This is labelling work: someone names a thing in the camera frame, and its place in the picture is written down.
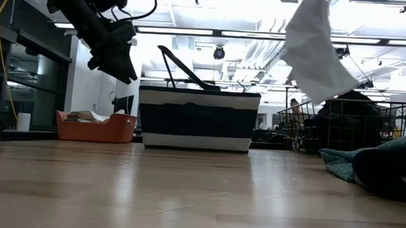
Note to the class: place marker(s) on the white cloth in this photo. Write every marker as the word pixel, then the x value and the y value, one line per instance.
pixel 88 116
pixel 313 57

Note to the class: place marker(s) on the teal cloth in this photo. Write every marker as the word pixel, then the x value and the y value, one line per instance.
pixel 340 162

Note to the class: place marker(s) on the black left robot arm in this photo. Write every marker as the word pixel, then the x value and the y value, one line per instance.
pixel 74 11

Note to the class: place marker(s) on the white paper roll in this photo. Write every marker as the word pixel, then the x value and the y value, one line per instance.
pixel 23 122

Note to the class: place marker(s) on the black monitor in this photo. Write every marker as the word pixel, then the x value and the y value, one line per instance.
pixel 123 105

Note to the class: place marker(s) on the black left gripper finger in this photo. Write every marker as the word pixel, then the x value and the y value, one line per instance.
pixel 106 68
pixel 128 65

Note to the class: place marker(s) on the person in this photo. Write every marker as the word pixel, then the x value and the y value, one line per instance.
pixel 294 104

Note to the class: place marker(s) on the black overhead camera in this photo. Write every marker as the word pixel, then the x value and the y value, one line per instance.
pixel 342 52
pixel 219 53
pixel 366 84

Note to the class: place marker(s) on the black white striped tote basket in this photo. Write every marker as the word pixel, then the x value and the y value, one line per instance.
pixel 196 98

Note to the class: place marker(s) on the orange plastic bin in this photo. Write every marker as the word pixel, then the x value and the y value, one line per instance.
pixel 97 130

